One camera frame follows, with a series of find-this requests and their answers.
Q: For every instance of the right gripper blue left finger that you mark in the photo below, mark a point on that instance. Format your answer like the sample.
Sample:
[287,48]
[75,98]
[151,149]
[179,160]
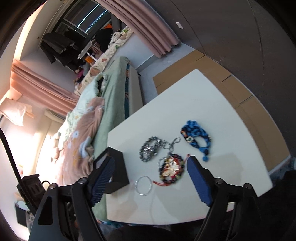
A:
[100,178]

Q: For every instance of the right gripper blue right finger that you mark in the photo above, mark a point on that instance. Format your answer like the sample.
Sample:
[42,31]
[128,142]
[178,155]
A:
[197,175]

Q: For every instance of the black jewelry box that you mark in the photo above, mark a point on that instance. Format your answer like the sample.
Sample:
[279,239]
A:
[119,177]

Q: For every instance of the pink floral blanket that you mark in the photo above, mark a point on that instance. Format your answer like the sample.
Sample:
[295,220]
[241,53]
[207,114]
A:
[76,158]

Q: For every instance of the cardboard sheet on floor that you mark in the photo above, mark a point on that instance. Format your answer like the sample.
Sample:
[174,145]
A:
[260,124]

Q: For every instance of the light green pillow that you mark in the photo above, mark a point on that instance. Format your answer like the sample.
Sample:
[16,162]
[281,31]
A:
[90,91]

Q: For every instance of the pink curtain left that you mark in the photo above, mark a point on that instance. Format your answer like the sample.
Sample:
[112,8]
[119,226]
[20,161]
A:
[41,90]

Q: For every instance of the pink curtain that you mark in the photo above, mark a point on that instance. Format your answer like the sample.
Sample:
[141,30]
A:
[41,90]
[146,23]

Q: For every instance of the green bed sheet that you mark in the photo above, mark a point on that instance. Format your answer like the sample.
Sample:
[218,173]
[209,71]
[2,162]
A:
[114,107]

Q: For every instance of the window seat floral cushion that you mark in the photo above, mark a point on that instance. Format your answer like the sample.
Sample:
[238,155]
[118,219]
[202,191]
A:
[118,39]

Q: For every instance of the hanging dark clothes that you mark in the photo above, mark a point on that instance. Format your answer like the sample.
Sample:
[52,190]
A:
[58,47]

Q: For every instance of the pink curtain right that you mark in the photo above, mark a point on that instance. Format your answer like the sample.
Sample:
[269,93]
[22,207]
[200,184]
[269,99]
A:
[146,23]

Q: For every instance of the white wall socket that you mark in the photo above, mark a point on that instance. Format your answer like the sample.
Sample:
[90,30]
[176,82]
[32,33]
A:
[179,25]

